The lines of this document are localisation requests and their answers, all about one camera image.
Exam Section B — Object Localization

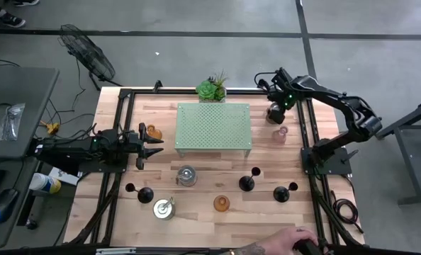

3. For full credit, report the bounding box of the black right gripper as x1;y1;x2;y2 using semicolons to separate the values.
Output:
266;68;302;125

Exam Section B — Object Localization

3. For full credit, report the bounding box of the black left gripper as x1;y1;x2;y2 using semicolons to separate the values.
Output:
123;122;165;171

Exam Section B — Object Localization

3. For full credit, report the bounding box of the amber glass candle holder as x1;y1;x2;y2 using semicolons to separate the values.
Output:
213;194;231;213
145;123;164;141

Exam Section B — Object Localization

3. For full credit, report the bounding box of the pink glass candle holder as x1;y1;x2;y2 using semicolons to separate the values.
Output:
271;125;289;145

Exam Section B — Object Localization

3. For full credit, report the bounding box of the black metal candlestick holder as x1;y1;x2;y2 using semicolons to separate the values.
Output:
238;166;262;193
125;182;155;205
272;181;299;204

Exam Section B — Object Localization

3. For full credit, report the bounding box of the green perforated metal shelf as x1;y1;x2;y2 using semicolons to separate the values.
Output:
174;102;253;159

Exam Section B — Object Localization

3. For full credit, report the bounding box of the white geometric patterned vase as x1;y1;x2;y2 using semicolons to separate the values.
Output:
195;69;230;104

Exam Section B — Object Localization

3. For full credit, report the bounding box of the white paper sheet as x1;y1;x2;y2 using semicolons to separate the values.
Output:
49;166;80;187

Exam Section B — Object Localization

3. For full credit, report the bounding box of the yellow power plug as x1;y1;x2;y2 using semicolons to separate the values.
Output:
40;120;61;135

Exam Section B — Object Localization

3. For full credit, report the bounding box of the black floor fan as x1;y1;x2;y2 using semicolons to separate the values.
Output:
57;23;123;91

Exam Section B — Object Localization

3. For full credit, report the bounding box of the white yellow wipes canister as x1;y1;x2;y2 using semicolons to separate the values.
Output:
28;172;62;195

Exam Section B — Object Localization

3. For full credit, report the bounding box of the person's hand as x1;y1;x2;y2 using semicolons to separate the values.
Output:
263;226;320;255

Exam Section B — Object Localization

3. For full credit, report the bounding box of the grey side table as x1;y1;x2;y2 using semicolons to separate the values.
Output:
0;66;61;159

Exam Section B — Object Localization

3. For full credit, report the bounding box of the grey metal table stand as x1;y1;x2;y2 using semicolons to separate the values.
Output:
375;97;421;206

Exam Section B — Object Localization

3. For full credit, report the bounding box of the clear plastic bag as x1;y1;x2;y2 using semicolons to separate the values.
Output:
0;102;26;142

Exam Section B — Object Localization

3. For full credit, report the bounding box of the black computer mouse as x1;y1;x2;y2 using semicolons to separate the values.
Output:
0;188;20;225

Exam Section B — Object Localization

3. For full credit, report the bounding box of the grey desk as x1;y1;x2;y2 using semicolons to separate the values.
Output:
0;155;43;249

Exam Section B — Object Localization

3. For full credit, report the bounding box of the person's shoe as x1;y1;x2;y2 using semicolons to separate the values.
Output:
0;12;27;29
11;0;40;8

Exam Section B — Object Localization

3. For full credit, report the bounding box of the black aluminium table frame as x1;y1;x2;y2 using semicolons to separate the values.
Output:
63;79;366;249

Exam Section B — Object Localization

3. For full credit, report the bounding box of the coiled black cable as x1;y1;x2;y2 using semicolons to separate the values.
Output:
330;191;364;234

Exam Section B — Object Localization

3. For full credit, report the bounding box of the silver metal bracket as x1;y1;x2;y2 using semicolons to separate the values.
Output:
95;247;137;255

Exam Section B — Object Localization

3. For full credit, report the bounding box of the black grip handle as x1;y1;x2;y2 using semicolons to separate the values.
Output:
293;239;325;255

